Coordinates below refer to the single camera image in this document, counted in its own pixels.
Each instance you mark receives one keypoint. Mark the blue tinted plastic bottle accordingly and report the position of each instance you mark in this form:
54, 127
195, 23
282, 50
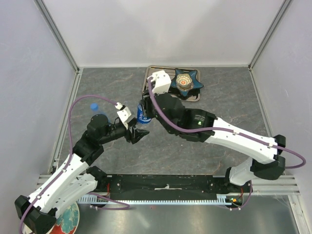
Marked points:
98, 111

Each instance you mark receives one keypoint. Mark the metal tray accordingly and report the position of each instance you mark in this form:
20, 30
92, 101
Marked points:
195, 96

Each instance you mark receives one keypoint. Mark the white cable duct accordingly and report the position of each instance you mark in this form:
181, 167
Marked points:
219, 200

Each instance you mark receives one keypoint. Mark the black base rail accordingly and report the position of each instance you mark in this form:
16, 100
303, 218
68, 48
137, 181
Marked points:
165, 187

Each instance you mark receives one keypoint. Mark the labelled clear water bottle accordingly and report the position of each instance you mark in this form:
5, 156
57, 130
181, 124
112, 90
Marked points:
141, 118

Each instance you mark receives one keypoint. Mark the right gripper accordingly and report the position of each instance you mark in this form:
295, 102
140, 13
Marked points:
146, 100

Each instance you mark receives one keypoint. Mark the patterned small bowl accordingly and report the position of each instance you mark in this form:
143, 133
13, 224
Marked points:
184, 81

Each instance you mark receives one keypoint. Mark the red floral plate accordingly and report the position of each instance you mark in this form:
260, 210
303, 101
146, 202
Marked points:
68, 222

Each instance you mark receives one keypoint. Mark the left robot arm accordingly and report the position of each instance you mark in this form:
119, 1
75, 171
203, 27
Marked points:
40, 210

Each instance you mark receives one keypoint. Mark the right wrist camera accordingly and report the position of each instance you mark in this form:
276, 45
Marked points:
160, 82

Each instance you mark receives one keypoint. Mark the white bowl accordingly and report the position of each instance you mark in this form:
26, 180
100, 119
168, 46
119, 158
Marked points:
53, 228

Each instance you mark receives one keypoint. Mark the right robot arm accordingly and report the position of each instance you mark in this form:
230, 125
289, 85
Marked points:
196, 125

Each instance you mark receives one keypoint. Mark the blue bottle cap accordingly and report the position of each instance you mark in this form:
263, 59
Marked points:
94, 106

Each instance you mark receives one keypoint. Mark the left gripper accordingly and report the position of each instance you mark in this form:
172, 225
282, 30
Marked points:
136, 134

